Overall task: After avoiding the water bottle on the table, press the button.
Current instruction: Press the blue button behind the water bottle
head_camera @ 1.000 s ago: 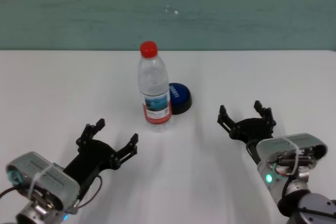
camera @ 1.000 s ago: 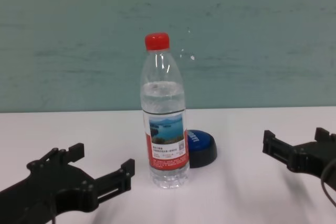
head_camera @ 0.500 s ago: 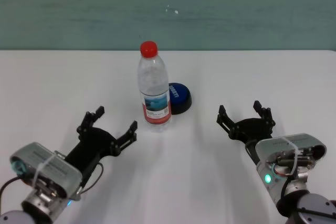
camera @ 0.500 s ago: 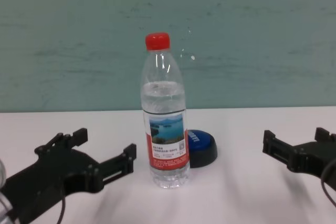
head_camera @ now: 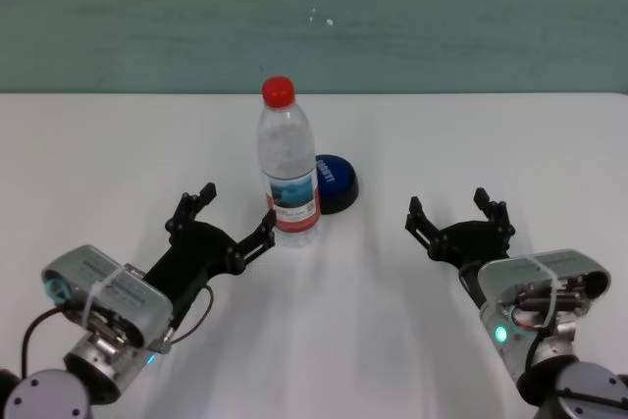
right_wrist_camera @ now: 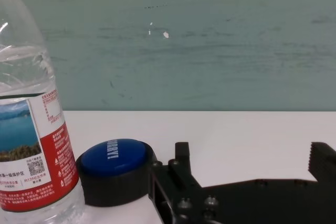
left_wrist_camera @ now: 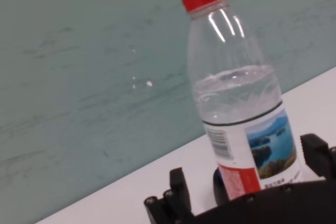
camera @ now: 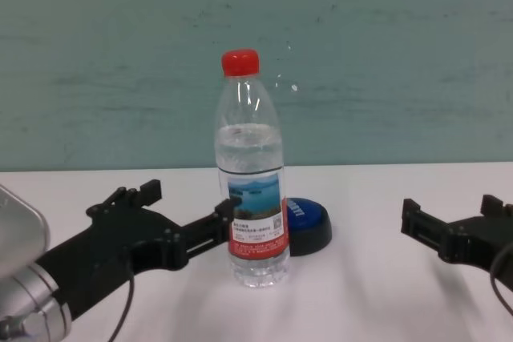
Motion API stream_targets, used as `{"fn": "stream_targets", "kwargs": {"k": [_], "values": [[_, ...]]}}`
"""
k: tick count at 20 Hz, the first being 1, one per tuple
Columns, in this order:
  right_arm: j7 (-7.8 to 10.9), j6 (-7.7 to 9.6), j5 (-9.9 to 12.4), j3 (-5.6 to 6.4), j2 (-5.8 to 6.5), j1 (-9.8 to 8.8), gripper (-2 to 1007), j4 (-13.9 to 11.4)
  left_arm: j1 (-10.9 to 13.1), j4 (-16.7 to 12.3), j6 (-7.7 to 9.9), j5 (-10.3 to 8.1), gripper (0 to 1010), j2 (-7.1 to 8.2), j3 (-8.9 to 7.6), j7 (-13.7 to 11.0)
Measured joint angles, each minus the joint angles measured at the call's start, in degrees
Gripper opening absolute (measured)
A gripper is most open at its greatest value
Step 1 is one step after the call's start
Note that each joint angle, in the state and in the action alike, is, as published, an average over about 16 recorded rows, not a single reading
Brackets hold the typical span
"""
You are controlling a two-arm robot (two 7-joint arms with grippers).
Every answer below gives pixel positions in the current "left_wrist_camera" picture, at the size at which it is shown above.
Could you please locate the clear red-capped water bottle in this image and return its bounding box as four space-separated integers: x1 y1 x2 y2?
180 0 302 201

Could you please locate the blue button with black base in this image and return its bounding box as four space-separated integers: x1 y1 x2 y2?
212 167 229 205

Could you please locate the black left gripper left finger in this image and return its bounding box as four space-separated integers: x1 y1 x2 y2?
143 167 196 224

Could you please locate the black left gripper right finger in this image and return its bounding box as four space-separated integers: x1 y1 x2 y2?
300 133 336 183

